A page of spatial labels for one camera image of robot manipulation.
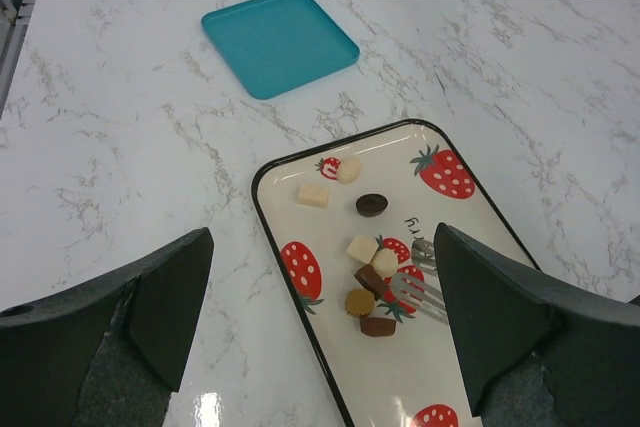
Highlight dark round cup chocolate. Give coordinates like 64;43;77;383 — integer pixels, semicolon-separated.
355;193;389;217

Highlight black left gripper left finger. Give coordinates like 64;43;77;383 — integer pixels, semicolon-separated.
1;228;214;426

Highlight white heart chocolate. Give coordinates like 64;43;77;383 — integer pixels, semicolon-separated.
370;248;399;278
336;156;362;184

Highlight white cube chocolate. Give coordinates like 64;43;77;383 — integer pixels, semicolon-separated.
296;184;329;209
346;236;378;265

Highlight brown square chocolate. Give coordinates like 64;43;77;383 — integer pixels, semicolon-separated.
354;264;389;300

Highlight caramel cup chocolate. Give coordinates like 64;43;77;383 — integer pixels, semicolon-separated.
345;288;376;318

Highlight teal box lid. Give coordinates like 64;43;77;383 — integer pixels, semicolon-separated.
201;0;360;100

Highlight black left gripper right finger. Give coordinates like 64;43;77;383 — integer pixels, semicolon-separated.
434;223;639;426

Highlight aluminium frame post left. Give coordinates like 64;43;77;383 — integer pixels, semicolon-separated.
1;0;24;109

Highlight brown cup chocolate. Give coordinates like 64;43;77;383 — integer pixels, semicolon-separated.
359;316;397;338

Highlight strawberry print serving tray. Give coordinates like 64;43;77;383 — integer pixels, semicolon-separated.
252;119;533;426

